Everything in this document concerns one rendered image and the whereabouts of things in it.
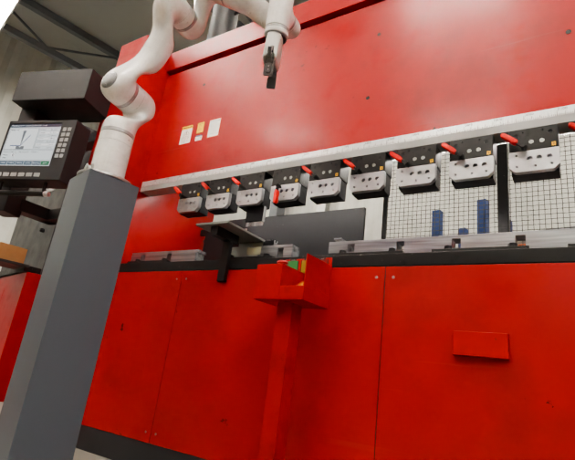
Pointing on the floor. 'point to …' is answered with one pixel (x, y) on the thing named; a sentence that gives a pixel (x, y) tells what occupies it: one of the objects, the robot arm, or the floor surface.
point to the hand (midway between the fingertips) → (269, 79)
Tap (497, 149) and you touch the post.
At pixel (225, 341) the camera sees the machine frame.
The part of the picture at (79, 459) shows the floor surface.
